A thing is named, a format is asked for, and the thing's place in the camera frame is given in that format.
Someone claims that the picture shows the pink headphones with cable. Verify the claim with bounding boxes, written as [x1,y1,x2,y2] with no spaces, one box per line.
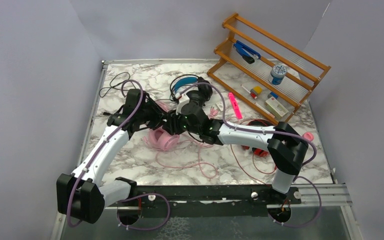
[142,100,243,180]

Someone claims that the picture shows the blue white round container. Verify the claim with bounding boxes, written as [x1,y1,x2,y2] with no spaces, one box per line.
[268,64,288,85]

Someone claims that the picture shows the yellow red small block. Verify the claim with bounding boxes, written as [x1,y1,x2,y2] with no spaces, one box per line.
[250,86,263,99]

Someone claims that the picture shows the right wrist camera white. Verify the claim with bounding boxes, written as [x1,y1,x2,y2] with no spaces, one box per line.
[174,92,190,115]

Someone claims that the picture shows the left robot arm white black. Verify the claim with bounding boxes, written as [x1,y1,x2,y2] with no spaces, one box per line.
[56,89,165,224]

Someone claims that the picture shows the black blue headphones with cable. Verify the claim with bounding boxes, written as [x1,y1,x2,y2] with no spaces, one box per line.
[98,71,213,107]

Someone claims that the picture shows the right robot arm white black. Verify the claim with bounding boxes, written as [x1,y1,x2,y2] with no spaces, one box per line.
[163,102,310,204]

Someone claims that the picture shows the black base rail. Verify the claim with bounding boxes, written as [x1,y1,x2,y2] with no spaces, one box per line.
[112,184,302,218]

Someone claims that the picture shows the small white card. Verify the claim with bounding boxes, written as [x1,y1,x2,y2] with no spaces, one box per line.
[215,101,226,112]

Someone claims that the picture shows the small pink cup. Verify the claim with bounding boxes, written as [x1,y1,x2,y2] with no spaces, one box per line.
[302,131,315,142]

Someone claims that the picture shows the white red pen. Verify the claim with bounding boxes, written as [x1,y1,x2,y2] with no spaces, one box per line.
[240,84,275,118]

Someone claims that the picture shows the pink highlighter marker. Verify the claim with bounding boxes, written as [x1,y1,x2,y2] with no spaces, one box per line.
[228,92,243,120]

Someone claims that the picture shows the orange wooden rack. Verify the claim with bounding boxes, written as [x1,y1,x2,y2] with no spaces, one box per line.
[207,13,331,123]

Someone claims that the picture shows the blue black tool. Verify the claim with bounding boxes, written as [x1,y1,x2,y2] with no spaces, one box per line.
[233,40,261,65]

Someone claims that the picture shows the white small box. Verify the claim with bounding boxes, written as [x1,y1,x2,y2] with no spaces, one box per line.
[264,97,289,119]

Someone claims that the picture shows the red black headphones with cable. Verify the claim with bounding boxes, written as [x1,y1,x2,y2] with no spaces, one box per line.
[230,118,290,185]

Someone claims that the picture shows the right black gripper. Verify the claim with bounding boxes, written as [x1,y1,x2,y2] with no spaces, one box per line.
[162,106,201,136]

